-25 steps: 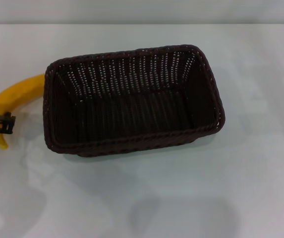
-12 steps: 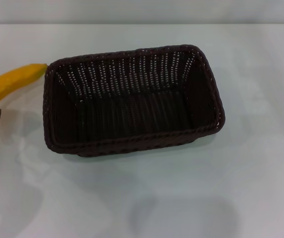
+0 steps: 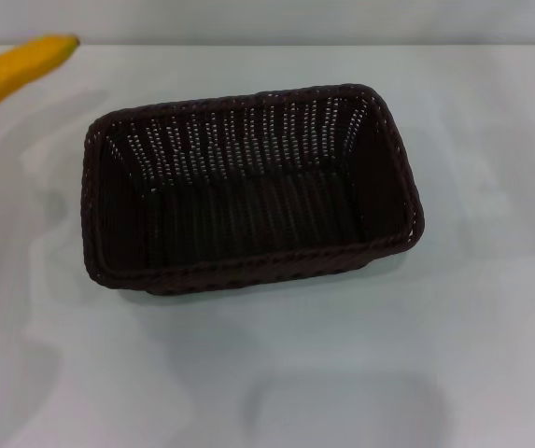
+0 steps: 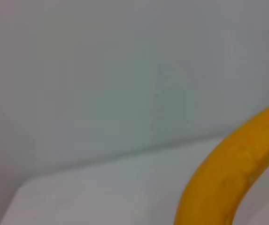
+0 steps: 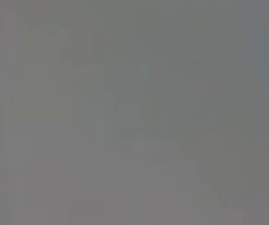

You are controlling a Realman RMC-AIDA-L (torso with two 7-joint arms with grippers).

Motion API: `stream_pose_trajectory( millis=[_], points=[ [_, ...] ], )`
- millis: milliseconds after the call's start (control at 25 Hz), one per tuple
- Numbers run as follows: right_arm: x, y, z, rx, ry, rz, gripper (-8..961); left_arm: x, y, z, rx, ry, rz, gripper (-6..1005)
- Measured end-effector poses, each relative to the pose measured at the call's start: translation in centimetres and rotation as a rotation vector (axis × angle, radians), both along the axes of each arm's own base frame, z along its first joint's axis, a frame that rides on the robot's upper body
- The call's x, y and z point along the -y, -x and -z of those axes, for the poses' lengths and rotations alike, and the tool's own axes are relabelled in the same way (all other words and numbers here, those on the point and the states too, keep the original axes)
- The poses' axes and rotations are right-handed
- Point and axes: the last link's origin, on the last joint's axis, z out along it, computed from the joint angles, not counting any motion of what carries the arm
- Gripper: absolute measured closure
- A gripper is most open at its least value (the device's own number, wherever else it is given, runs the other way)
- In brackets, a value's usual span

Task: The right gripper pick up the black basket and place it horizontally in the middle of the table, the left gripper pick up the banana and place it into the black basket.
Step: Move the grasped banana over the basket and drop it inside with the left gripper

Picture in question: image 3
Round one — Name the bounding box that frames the yellow banana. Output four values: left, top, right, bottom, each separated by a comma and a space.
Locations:
0, 35, 81, 200

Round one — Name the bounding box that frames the dark brown woven basket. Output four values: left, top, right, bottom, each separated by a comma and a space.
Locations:
79, 82, 426, 298

